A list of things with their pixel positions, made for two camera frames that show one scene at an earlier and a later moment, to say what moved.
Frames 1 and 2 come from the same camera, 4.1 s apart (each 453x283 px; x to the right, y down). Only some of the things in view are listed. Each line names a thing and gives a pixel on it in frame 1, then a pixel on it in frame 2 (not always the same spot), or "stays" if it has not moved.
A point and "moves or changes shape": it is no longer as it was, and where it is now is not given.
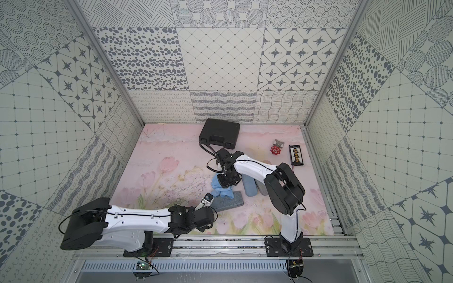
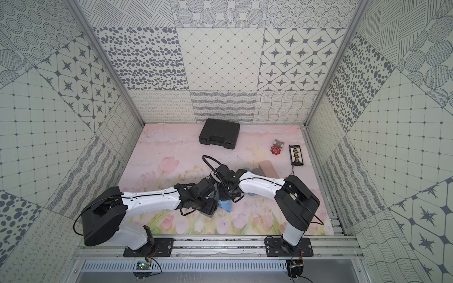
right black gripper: (225, 184) to (223, 197)
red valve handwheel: (275, 150) stays
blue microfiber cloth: (217, 190) moves or changes shape
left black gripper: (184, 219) to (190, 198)
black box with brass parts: (295, 154) stays
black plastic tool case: (219, 132) stays
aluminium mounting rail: (239, 247) stays
